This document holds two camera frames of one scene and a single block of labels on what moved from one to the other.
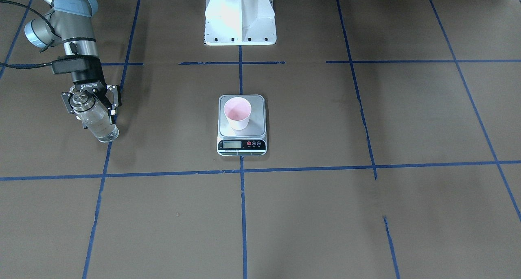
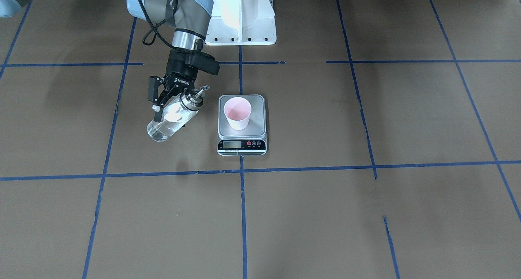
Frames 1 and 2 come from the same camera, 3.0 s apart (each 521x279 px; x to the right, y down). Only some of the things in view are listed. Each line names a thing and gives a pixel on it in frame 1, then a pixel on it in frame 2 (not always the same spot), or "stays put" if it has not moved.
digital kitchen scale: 241,130 stays put
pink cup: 237,110 stays put
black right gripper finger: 114,93 to 158,94
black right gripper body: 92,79 to 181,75
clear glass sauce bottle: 93,118 to 176,113
